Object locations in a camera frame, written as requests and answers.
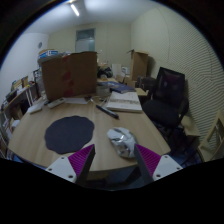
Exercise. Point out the black marker pen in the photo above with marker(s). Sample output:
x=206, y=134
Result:
x=107, y=111

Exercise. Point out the door with window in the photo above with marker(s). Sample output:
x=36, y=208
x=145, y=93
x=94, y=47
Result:
x=85, y=40

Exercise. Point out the small white remote control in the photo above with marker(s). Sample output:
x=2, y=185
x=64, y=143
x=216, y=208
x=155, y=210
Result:
x=35, y=109

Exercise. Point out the dark grey scalloped mouse pad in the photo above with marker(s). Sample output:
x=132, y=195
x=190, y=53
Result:
x=68, y=134

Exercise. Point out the blue book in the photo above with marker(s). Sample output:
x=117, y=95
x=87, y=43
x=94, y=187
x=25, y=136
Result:
x=120, y=87

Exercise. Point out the white and grey computer mouse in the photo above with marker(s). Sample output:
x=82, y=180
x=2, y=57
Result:
x=122, y=141

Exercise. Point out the large brown cardboard box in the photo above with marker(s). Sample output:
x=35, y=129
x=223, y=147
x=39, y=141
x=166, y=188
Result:
x=70, y=75

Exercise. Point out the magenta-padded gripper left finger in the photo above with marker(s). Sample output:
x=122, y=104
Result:
x=63, y=168

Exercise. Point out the round wall clock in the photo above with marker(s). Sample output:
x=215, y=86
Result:
x=40, y=45

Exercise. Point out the ceiling tube light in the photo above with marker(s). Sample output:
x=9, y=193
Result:
x=74, y=9

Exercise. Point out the wooden shelf unit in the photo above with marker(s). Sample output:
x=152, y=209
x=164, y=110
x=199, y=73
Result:
x=16, y=100

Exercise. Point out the white book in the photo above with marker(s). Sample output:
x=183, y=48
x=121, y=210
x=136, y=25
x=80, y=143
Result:
x=125, y=101

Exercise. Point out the light wooden chair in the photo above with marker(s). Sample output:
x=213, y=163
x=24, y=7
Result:
x=216, y=136

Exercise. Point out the tall open cardboard box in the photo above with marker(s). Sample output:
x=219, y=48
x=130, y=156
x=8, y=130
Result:
x=139, y=65

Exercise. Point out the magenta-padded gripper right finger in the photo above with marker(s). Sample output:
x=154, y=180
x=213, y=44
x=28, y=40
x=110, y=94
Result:
x=165, y=167

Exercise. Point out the black office chair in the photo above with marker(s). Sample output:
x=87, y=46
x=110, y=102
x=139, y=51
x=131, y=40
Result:
x=163, y=111

